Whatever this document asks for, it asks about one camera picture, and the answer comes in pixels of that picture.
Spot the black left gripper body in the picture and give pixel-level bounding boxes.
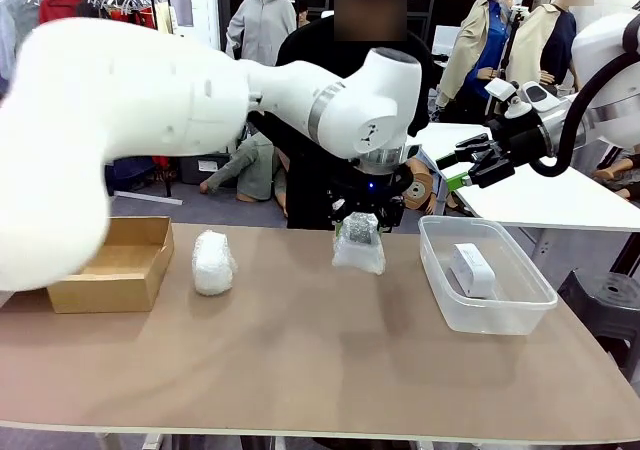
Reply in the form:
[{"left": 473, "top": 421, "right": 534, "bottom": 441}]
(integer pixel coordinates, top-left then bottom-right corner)
[{"left": 327, "top": 167, "right": 414, "bottom": 216}]

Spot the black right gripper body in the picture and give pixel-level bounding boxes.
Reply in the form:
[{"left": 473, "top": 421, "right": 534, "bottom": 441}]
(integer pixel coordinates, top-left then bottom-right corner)
[{"left": 487, "top": 112, "right": 554, "bottom": 169}]

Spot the bubble-wrapped clock with grey face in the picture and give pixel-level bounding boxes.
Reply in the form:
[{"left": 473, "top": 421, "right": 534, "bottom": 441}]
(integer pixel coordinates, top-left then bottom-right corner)
[{"left": 331, "top": 211, "right": 387, "bottom": 276}]

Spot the white rectangular box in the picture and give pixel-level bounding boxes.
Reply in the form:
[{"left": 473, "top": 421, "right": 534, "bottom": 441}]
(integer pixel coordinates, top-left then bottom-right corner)
[{"left": 448, "top": 242, "right": 497, "bottom": 299}]

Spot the fully white bubble-wrapped clock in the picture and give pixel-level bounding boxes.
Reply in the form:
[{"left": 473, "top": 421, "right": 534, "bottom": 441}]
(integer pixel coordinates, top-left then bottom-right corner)
[{"left": 191, "top": 229, "right": 239, "bottom": 297}]

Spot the person in black sweater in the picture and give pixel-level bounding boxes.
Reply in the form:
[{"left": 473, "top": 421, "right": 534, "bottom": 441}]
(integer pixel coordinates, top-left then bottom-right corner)
[{"left": 274, "top": 0, "right": 434, "bottom": 231}]

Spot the brown paper roll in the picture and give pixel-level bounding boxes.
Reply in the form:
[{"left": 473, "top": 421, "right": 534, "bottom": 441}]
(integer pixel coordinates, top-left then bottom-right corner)
[{"left": 403, "top": 167, "right": 436, "bottom": 211}]

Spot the lying mannequin in blue clothes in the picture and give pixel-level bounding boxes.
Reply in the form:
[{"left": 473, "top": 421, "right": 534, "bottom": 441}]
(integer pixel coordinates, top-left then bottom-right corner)
[{"left": 405, "top": 154, "right": 474, "bottom": 217}]

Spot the white background table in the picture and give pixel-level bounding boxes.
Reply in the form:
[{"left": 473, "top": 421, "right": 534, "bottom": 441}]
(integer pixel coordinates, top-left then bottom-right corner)
[{"left": 407, "top": 122, "right": 640, "bottom": 266}]

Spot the black tripod pole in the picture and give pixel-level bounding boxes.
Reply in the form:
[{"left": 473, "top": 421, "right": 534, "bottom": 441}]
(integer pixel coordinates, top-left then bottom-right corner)
[{"left": 494, "top": 4, "right": 531, "bottom": 106}]

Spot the mannequin in cream jacket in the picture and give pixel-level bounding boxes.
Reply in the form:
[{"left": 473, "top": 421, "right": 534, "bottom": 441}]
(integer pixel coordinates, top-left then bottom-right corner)
[{"left": 509, "top": 0, "right": 579, "bottom": 96}]

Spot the lying mannequin in grey-green clothes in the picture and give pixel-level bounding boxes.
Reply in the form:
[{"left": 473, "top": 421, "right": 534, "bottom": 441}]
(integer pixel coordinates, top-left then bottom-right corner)
[{"left": 199, "top": 129, "right": 290, "bottom": 219}]

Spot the mannequin in beige coat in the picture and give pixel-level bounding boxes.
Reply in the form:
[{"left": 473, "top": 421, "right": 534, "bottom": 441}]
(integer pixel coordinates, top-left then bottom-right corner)
[{"left": 435, "top": 0, "right": 531, "bottom": 121}]

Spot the white monitor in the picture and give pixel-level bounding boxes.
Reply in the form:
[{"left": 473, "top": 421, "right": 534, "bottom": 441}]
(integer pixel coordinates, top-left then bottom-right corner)
[{"left": 431, "top": 24, "right": 459, "bottom": 57}]

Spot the clear plastic container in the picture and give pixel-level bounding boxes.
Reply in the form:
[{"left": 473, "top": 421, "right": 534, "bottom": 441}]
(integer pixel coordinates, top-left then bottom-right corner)
[{"left": 417, "top": 214, "right": 559, "bottom": 336}]

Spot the grey storage bin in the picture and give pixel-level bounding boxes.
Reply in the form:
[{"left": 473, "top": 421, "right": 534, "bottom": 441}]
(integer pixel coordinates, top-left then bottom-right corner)
[{"left": 178, "top": 153, "right": 232, "bottom": 186}]

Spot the black metal shelving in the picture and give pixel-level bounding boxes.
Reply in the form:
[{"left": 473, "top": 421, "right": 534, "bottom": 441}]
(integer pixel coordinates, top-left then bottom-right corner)
[{"left": 407, "top": 0, "right": 442, "bottom": 46}]

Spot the black metal clothes rack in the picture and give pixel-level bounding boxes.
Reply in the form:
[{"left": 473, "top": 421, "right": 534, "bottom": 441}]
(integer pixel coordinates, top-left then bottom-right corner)
[{"left": 0, "top": 0, "right": 174, "bottom": 199}]

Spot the black plastic stool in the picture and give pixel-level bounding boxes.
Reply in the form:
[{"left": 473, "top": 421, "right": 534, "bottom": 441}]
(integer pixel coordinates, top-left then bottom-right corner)
[{"left": 557, "top": 268, "right": 640, "bottom": 369}]

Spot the white metal floor bar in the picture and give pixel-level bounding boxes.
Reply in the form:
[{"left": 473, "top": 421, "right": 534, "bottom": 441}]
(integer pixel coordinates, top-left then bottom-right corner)
[{"left": 113, "top": 189, "right": 184, "bottom": 206}]

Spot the dark blue cloth pile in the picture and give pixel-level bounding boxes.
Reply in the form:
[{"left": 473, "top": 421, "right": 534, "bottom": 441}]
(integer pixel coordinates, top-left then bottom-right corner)
[{"left": 104, "top": 157, "right": 151, "bottom": 196}]

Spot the open brown cardboard box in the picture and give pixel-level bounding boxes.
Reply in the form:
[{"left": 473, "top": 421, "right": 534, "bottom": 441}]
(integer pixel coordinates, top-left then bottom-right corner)
[{"left": 47, "top": 215, "right": 176, "bottom": 315}]

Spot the cream hanging garment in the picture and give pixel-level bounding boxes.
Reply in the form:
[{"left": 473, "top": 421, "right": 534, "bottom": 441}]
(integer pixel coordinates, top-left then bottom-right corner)
[{"left": 153, "top": 3, "right": 176, "bottom": 36}]

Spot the long red hanging dress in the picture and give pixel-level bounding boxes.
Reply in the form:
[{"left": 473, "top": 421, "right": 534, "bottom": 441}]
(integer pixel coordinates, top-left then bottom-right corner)
[{"left": 109, "top": 8, "right": 171, "bottom": 169}]

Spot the black hanging garment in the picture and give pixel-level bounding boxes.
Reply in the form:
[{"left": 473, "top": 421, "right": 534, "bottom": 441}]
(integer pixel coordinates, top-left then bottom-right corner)
[{"left": 74, "top": 0, "right": 109, "bottom": 21}]

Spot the grey hanging garment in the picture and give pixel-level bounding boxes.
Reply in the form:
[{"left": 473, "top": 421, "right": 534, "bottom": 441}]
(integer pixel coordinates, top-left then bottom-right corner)
[{"left": 0, "top": 0, "right": 46, "bottom": 86}]

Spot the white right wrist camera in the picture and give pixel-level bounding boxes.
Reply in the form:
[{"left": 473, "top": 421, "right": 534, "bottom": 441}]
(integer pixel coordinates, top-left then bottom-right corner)
[{"left": 483, "top": 77, "right": 564, "bottom": 120}]

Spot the black right arm hose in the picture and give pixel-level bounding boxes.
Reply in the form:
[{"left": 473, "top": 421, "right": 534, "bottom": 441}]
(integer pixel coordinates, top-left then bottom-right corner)
[{"left": 529, "top": 52, "right": 640, "bottom": 177}]

